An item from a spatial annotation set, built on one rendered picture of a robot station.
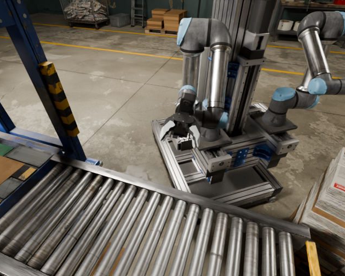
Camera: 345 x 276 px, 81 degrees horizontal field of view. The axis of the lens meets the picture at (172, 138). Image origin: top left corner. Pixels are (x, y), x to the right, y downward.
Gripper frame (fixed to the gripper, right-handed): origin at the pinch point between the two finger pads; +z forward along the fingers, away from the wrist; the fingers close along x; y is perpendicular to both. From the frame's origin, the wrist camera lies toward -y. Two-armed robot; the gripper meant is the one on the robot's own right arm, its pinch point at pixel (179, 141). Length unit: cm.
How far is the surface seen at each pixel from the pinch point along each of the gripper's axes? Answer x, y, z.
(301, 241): -59, 40, 3
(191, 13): 30, 89, -713
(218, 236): -23.6, 40.9, 7.2
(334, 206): -84, 41, -20
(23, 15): 76, -14, -44
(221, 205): -25.4, 40.5, -7.0
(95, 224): 28, 48, 10
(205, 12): -13, 78, -704
